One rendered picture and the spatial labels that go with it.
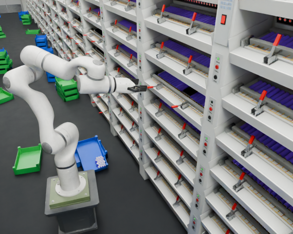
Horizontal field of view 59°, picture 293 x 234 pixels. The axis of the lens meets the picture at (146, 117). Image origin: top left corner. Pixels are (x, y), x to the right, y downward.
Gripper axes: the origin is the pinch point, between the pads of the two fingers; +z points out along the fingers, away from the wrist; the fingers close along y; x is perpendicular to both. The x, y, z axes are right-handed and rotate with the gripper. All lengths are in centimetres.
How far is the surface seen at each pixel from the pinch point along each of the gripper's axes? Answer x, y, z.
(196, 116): -7.7, 22.9, 21.1
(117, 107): -61, -98, 36
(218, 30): 34.7, 33.1, 9.4
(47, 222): -111, -25, -38
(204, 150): -19.3, 35.1, 21.0
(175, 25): 30.4, -2.4, 14.6
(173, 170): -61, 0, 37
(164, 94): -7.9, -6.4, 20.6
